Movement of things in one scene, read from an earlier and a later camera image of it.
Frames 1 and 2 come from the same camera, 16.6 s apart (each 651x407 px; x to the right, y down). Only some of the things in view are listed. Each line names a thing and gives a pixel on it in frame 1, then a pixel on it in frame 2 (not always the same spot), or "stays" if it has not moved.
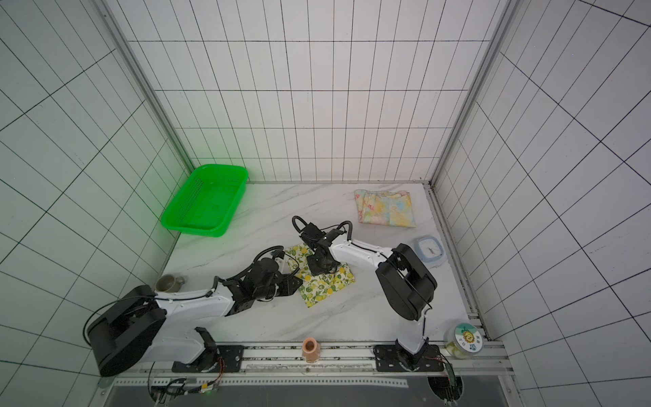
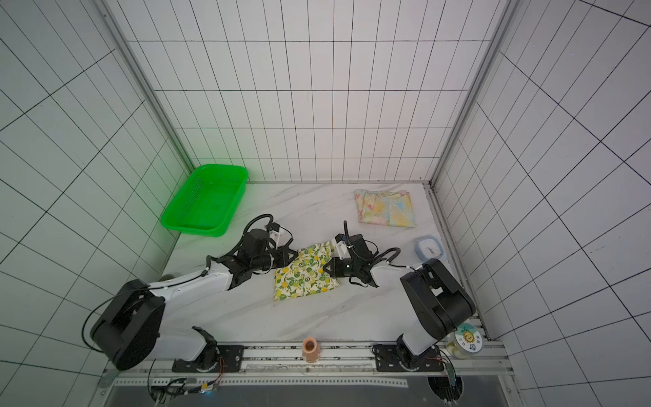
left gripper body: x=287 y=280 → x=284 y=257
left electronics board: x=164 y=393 stays
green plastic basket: x=208 y=201 stays
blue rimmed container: x=430 y=250 stays
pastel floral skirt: x=385 y=208 stays
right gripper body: x=323 y=259 → x=335 y=264
